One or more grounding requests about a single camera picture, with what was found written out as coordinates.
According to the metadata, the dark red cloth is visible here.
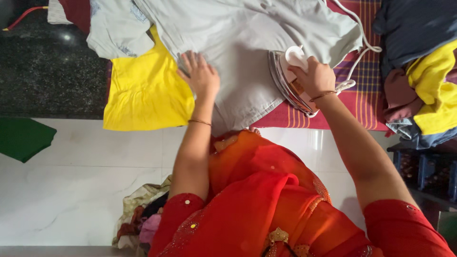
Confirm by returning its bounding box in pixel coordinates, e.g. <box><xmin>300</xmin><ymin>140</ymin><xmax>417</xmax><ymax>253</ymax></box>
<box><xmin>59</xmin><ymin>0</ymin><xmax>92</xmax><ymax>35</ymax></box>

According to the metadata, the person's left hand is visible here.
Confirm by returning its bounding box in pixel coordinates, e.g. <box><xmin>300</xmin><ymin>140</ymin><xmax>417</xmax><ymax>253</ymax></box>
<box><xmin>177</xmin><ymin>50</ymin><xmax>221</xmax><ymax>103</ymax></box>

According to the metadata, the person's orange-red garment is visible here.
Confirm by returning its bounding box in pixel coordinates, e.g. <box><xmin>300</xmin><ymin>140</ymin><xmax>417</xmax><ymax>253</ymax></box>
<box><xmin>148</xmin><ymin>129</ymin><xmax>456</xmax><ymax>257</ymax></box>

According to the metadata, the white electric iron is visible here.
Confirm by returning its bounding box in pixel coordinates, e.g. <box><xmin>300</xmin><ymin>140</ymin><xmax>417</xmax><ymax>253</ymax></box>
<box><xmin>268</xmin><ymin>45</ymin><xmax>320</xmax><ymax>117</ymax></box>

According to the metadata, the light grey patched garment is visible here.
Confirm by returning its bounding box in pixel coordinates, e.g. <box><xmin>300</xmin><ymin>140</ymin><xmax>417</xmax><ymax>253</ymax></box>
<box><xmin>86</xmin><ymin>0</ymin><xmax>155</xmax><ymax>60</ymax></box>

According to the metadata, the blue plastic crate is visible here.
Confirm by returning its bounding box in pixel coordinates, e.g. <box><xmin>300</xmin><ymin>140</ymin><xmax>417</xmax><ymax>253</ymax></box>
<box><xmin>387</xmin><ymin>142</ymin><xmax>457</xmax><ymax>201</ymax></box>

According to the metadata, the heap of mixed clothes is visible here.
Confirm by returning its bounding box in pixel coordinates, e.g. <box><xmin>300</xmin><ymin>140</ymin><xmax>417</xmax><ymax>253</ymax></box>
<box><xmin>371</xmin><ymin>0</ymin><xmax>457</xmax><ymax>150</ymax></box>

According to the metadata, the red and yellow cable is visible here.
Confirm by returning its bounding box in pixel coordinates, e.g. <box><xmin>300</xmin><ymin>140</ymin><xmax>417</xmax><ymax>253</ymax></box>
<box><xmin>2</xmin><ymin>5</ymin><xmax>49</xmax><ymax>32</ymax></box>

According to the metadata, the white cloth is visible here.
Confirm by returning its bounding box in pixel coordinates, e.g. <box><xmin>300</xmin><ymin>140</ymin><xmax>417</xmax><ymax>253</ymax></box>
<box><xmin>47</xmin><ymin>0</ymin><xmax>74</xmax><ymax>25</ymax></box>

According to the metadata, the red striped ironing cloth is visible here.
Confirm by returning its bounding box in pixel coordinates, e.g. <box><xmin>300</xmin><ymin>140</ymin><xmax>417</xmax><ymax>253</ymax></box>
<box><xmin>105</xmin><ymin>0</ymin><xmax>394</xmax><ymax>133</ymax></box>

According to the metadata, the person's right hand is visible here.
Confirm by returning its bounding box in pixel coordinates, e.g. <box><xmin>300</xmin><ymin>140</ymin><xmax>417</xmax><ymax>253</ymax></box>
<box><xmin>287</xmin><ymin>56</ymin><xmax>338</xmax><ymax>101</ymax></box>

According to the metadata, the grey shirt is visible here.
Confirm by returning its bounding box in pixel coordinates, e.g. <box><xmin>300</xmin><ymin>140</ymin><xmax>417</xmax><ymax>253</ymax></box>
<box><xmin>134</xmin><ymin>0</ymin><xmax>364</xmax><ymax>137</ymax></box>

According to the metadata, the white iron cord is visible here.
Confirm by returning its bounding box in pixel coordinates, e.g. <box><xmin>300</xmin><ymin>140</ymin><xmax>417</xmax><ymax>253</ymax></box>
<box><xmin>310</xmin><ymin>0</ymin><xmax>383</xmax><ymax>118</ymax></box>

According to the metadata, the yellow garment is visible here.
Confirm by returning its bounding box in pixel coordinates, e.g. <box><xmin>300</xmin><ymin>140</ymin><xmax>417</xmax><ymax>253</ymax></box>
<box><xmin>103</xmin><ymin>25</ymin><xmax>196</xmax><ymax>131</ymax></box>

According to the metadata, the heap of crumpled fabrics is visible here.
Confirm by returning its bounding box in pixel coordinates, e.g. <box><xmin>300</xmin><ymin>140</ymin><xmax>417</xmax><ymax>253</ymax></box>
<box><xmin>112</xmin><ymin>175</ymin><xmax>173</xmax><ymax>256</ymax></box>

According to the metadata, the green cloth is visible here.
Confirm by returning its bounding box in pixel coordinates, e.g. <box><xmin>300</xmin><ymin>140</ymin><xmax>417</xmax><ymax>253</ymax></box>
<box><xmin>0</xmin><ymin>117</ymin><xmax>58</xmax><ymax>164</ymax></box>

